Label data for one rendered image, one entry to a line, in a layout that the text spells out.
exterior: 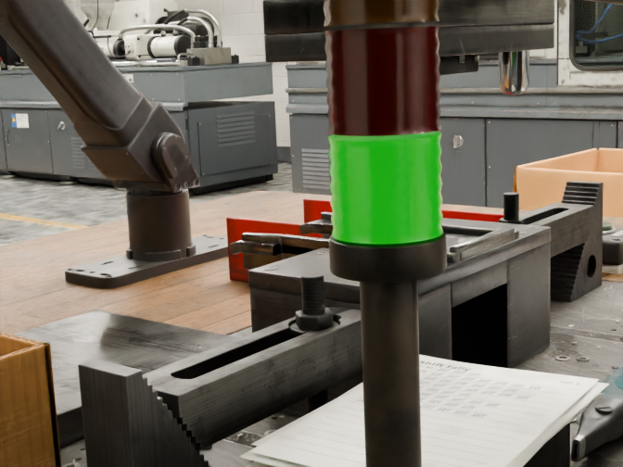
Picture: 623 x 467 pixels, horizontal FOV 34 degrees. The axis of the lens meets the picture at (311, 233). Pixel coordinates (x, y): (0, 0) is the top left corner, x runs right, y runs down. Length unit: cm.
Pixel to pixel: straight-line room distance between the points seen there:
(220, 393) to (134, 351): 24
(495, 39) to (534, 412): 25
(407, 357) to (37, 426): 25
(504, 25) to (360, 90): 32
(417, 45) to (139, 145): 65
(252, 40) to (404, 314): 940
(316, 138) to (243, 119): 138
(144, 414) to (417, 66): 18
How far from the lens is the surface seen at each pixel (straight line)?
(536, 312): 70
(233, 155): 782
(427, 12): 33
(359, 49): 32
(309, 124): 664
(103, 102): 94
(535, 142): 569
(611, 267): 94
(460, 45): 59
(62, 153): 876
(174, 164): 97
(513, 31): 64
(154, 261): 100
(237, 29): 986
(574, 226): 83
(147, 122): 96
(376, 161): 32
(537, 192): 304
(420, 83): 32
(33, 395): 53
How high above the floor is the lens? 112
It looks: 11 degrees down
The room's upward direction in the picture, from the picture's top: 2 degrees counter-clockwise
